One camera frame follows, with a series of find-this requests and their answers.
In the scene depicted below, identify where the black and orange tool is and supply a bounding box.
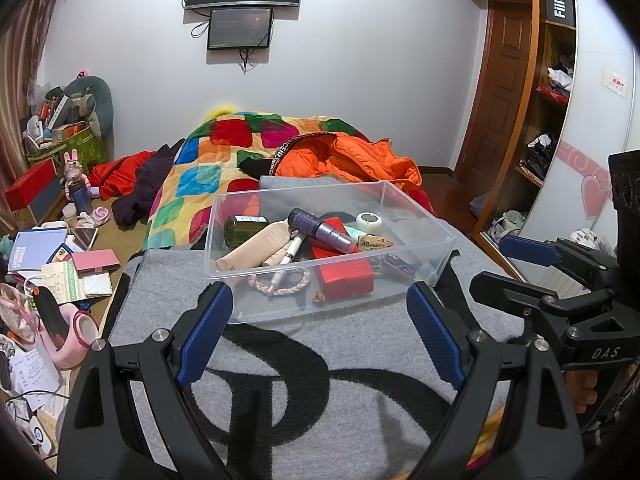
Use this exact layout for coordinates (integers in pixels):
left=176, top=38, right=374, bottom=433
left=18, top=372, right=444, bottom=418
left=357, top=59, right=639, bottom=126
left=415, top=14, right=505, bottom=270
left=32, top=287, right=69, bottom=346

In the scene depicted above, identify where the person's right forearm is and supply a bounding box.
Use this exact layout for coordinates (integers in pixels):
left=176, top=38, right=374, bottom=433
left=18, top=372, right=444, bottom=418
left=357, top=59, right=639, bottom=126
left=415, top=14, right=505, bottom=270
left=582, top=405, right=640, bottom=462

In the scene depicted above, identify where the green cardboard box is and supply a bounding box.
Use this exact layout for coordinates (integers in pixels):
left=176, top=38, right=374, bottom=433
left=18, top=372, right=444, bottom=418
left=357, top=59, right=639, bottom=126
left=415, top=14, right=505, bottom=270
left=27, top=125, right=109, bottom=166

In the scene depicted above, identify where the clear plastic storage box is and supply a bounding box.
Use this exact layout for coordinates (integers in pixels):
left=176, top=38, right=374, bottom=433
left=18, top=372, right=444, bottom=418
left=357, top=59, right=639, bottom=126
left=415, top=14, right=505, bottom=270
left=204, top=180, right=459, bottom=325

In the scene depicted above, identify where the white ribbed case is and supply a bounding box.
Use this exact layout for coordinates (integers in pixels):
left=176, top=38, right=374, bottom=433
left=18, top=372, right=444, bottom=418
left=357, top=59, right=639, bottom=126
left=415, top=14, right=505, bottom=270
left=567, top=227, right=616, bottom=257

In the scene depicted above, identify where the small wall screen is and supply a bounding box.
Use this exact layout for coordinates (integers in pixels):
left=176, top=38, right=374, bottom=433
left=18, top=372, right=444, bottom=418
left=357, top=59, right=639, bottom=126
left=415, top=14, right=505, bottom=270
left=207, top=7, right=275, bottom=52

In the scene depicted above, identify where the grey blanket with black pattern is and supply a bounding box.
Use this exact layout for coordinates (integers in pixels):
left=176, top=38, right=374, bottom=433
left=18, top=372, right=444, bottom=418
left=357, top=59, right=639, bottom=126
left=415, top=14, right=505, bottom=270
left=100, top=174, right=532, bottom=480

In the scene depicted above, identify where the pink braided rope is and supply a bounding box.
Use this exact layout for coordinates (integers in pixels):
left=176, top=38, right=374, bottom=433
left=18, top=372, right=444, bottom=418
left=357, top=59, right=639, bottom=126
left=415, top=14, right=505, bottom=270
left=248, top=269, right=312, bottom=297

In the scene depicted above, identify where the wooden door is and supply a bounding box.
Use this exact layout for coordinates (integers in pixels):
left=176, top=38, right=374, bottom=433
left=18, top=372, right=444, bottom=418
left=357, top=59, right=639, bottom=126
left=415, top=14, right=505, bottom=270
left=452, top=0, right=536, bottom=172

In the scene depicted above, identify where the dark purple cloth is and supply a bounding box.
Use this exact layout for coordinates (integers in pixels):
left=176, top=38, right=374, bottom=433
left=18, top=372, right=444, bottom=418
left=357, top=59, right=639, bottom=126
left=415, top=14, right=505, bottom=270
left=114, top=140, right=186, bottom=226

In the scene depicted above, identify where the person's right hand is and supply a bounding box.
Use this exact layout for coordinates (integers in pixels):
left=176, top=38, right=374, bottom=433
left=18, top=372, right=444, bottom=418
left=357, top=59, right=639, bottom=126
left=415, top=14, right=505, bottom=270
left=564, top=367, right=626, bottom=415

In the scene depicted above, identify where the purple and black tube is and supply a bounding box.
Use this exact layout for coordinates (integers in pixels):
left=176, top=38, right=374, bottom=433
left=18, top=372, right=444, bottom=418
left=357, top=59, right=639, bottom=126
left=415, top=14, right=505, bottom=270
left=287, top=207, right=355, bottom=255

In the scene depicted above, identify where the white tape roll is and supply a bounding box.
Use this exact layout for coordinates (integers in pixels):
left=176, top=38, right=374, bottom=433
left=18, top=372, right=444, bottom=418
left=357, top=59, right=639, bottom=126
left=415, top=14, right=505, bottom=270
left=355, top=211, right=385, bottom=235

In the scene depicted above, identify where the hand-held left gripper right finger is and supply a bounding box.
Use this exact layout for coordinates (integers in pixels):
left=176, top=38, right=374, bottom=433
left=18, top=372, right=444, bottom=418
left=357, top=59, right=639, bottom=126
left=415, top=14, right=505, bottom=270
left=406, top=281, right=586, bottom=480

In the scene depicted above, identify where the white sliding wardrobe door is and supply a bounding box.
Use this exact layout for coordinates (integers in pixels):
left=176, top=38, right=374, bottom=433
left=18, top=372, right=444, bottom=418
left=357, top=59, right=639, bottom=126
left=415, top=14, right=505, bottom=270
left=500, top=0, right=640, bottom=282

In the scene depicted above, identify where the black box with white print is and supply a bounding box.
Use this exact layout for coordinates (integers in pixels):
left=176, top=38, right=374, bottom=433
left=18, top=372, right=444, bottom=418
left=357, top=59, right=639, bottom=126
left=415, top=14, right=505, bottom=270
left=544, top=0, right=576, bottom=29

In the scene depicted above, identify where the blue eraser box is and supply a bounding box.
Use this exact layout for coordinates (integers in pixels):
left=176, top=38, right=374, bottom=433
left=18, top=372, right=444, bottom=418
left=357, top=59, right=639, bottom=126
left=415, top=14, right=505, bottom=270
left=382, top=254, right=417, bottom=277

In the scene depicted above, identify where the wooden wardrobe shelf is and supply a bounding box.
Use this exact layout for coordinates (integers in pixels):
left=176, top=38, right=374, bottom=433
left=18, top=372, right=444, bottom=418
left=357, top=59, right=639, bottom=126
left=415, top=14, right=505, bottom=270
left=469, top=0, right=579, bottom=242

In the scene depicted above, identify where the blue bottle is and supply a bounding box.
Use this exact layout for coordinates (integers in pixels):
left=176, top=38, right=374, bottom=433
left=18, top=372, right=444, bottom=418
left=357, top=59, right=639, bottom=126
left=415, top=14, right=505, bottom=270
left=70, top=182, right=94, bottom=215

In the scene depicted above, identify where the blue and white book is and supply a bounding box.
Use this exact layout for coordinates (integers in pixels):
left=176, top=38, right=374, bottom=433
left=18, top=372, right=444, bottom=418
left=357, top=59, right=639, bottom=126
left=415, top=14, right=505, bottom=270
left=7, top=227, right=69, bottom=274

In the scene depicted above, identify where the white pen with gold tip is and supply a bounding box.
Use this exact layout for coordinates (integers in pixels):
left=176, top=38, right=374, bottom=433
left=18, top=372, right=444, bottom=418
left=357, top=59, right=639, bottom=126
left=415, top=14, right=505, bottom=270
left=279, top=232, right=307, bottom=266

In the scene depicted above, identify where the red cloth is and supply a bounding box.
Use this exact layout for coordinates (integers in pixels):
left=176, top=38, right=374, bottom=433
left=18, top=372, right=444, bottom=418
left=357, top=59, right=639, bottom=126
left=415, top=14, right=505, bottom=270
left=89, top=151, right=161, bottom=200

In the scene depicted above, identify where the orange puffer jacket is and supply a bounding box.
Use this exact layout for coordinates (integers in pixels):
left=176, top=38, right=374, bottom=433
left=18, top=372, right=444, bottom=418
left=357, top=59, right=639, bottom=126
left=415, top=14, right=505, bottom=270
left=272, top=131, right=426, bottom=194

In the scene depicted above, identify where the dark green bottle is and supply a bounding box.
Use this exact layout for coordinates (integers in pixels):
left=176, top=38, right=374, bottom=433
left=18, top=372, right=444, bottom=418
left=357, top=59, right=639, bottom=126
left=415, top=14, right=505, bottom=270
left=223, top=215, right=271, bottom=249

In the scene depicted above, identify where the beige foundation tube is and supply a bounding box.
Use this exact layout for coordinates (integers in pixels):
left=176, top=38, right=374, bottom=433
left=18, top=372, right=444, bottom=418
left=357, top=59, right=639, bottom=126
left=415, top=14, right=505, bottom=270
left=216, top=221, right=292, bottom=274

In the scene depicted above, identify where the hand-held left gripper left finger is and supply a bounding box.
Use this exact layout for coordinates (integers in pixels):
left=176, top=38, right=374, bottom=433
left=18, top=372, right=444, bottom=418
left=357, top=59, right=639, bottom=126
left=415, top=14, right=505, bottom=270
left=57, top=281, right=235, bottom=480

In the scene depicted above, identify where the black garment with lettered band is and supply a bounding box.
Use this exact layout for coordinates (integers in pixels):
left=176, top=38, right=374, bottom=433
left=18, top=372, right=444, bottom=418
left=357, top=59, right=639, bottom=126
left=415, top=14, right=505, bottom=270
left=237, top=132, right=336, bottom=177

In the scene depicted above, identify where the white bag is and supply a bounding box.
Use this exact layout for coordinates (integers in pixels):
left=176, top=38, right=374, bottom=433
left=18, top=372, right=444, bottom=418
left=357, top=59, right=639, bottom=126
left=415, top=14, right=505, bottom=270
left=487, top=210, right=524, bottom=241

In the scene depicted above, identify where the pink curtain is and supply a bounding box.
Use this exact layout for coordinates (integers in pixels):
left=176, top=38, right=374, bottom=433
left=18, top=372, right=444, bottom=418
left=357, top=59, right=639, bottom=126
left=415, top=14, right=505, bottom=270
left=0, top=0, right=77, bottom=202

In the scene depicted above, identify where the pink book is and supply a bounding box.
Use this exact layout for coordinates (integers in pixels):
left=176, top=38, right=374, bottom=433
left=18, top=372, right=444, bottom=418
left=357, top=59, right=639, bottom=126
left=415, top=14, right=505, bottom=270
left=70, top=249, right=121, bottom=272

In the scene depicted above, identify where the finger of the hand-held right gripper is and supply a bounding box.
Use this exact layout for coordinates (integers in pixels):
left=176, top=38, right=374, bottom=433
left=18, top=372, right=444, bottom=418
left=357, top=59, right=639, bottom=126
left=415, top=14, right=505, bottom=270
left=469, top=270, right=617, bottom=343
left=499, top=235, right=618, bottom=293

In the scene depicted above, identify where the colourful patchwork quilt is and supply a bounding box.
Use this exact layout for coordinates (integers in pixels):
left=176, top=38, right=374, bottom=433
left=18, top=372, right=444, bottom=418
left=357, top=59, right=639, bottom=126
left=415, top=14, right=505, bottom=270
left=142, top=109, right=372, bottom=252

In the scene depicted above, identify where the red foil packet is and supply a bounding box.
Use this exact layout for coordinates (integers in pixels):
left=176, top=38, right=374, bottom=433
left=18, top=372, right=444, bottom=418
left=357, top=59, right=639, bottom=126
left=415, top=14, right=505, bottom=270
left=307, top=216, right=375, bottom=301

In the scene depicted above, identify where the pink bunny toy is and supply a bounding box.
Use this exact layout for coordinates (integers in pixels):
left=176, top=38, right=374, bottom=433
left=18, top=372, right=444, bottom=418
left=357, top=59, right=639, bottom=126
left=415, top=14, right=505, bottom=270
left=62, top=150, right=90, bottom=196

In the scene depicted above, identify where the red box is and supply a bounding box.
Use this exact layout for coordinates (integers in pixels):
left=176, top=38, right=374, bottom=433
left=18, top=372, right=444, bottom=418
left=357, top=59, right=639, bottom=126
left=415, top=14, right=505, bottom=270
left=4, top=159, right=59, bottom=211

